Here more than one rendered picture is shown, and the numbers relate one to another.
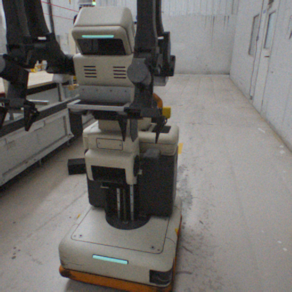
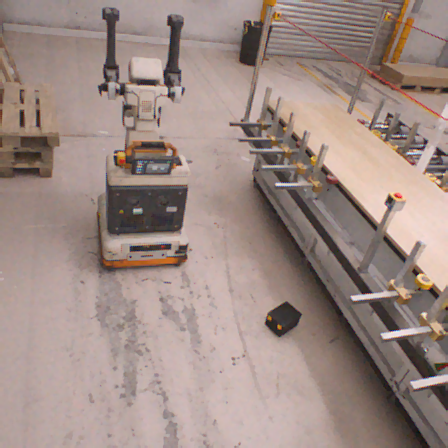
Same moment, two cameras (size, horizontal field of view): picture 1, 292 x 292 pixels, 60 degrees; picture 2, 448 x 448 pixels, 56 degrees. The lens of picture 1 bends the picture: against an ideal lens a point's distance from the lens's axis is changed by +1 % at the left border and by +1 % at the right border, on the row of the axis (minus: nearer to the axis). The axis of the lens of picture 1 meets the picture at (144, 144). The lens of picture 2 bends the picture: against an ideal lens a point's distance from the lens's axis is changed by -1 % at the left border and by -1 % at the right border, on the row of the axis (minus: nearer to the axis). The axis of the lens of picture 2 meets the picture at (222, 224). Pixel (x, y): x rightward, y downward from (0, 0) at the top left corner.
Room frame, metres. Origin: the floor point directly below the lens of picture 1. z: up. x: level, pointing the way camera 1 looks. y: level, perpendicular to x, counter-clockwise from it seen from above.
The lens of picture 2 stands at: (3.80, -0.94, 2.23)
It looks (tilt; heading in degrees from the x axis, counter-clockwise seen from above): 36 degrees down; 144
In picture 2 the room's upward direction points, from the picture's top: 12 degrees clockwise
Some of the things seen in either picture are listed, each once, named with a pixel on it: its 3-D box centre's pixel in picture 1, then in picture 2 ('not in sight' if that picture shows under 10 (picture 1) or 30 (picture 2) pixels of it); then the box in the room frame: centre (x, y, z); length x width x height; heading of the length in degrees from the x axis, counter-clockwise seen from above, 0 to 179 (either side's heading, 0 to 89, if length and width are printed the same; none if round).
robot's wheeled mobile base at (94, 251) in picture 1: (128, 230); (140, 227); (1.31, 0.10, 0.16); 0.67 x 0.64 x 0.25; 167
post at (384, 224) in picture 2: (58, 80); (376, 240); (2.71, 0.90, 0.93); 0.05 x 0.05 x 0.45; 78
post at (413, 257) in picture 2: (71, 80); (402, 277); (2.96, 0.84, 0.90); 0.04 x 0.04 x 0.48; 78
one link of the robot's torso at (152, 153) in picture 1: (129, 169); not in sight; (1.13, 0.08, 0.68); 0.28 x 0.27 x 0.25; 77
